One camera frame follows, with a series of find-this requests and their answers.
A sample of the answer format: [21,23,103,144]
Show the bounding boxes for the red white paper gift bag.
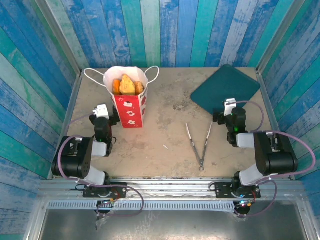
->
[83,65,160,129]

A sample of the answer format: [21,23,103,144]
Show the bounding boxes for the triangular orange fake bread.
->
[112,78,123,96]

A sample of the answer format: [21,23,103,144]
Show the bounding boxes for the teal plastic tray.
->
[190,64,261,116]

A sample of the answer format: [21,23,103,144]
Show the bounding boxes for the golden fake croissant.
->
[119,73,137,96]

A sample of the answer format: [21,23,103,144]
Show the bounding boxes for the striped spiral fake bread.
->
[133,81,146,95]

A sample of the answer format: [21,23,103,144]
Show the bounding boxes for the metal serving tongs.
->
[185,122,213,172]

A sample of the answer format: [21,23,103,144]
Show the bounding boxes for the grey metal shelf sheet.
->
[39,208,310,240]

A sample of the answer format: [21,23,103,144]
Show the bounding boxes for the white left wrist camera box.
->
[92,104,110,120]

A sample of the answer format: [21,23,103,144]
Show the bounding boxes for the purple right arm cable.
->
[233,100,316,218]

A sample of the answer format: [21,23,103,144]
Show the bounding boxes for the aluminium table side rail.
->
[46,73,84,180]
[255,69,296,180]

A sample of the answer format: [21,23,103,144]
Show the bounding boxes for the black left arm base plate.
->
[82,181,128,199]

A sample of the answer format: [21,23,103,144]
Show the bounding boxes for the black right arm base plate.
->
[214,181,262,200]

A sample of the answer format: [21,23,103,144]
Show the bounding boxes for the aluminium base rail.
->
[37,176,307,201]

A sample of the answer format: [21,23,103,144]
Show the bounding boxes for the slotted grey cable duct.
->
[47,200,236,211]

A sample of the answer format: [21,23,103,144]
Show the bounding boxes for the aluminium corner post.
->
[34,0,83,77]
[256,0,308,74]

